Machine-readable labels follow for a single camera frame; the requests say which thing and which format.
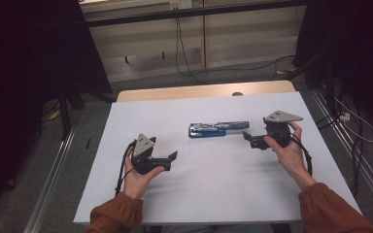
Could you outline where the wooden table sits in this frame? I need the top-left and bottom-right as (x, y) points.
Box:
(116, 80), (296, 103)

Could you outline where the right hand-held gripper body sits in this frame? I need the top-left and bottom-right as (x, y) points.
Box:
(262, 110), (304, 149)

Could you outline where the hand-held gripper black cable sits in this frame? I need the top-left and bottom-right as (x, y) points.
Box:
(288, 131), (314, 178)
(114, 139), (138, 198)

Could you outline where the beige cabinet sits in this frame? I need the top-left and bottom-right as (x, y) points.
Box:
(79, 0), (307, 83)

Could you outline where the person's right hand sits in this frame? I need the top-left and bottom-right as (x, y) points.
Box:
(263, 120), (318, 191)

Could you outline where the bundle of black floor cables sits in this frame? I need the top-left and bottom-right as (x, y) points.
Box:
(315, 81), (365, 198)

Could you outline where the black metal stand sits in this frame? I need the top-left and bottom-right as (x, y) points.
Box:
(57, 81), (117, 142)
(284, 51), (338, 121)

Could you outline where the black floor cable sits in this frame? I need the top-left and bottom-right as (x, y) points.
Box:
(190, 54), (296, 82)

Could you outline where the left hand-held gripper black cable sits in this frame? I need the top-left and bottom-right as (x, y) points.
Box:
(114, 139), (138, 198)

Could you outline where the yellow floor tape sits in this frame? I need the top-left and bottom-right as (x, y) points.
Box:
(48, 108), (62, 121)
(275, 66), (296, 76)

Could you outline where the blue stapler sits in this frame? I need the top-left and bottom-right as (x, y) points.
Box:
(187, 120), (251, 140)

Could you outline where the right hand-held gripper black cable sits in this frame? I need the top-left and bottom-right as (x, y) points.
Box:
(288, 131), (314, 178)

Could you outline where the white table cover sheet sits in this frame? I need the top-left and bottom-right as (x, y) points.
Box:
(73, 91), (364, 225)

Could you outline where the person's left hand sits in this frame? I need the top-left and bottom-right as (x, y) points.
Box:
(122, 154), (166, 200)

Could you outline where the black curtain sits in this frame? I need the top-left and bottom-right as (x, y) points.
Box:
(0, 0), (113, 224)
(292, 0), (373, 139)

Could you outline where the black hanging cable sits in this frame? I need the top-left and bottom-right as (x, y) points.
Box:
(174, 17), (205, 84)

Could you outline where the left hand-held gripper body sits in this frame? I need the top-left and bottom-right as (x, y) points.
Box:
(130, 133), (158, 176)

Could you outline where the white cable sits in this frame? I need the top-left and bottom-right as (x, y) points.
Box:
(333, 96), (373, 144)

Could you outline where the aluminium floor rail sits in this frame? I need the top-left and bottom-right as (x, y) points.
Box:
(22, 127), (78, 233)
(308, 88), (373, 214)

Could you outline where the black crossbar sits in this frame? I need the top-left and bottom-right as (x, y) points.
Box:
(85, 0), (307, 28)

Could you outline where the white wall socket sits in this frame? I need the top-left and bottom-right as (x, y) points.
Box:
(169, 0), (193, 11)

